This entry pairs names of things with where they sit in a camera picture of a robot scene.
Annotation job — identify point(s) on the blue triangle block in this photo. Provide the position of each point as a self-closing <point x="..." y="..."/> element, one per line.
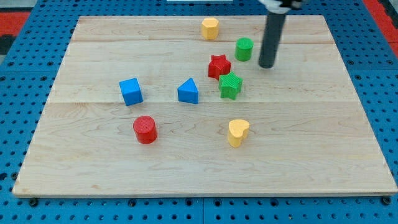
<point x="188" y="92"/>

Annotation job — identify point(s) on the wooden board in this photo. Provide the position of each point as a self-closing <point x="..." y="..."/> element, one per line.
<point x="309" y="135"/>

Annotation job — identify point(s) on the green star block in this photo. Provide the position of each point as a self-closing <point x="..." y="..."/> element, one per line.
<point x="230" y="85"/>

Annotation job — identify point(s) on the blue cube block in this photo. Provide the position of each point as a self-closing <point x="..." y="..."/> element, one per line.
<point x="131" y="91"/>

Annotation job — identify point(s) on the red star block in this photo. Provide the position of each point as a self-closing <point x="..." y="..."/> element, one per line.
<point x="219" y="65"/>

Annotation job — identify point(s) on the red cylinder block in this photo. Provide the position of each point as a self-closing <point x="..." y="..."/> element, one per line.
<point x="145" y="129"/>

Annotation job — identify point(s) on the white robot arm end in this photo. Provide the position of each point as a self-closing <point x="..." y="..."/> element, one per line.
<point x="281" y="6"/>

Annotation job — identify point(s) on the green cylinder block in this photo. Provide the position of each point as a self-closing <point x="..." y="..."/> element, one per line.
<point x="243" y="49"/>

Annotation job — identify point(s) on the yellow heart block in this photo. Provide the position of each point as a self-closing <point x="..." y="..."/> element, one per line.
<point x="237" y="131"/>

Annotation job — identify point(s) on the yellow hexagon block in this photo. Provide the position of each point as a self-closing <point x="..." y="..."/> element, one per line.
<point x="210" y="28"/>

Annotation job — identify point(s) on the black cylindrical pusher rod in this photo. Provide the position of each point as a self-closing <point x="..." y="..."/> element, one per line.
<point x="271" y="38"/>

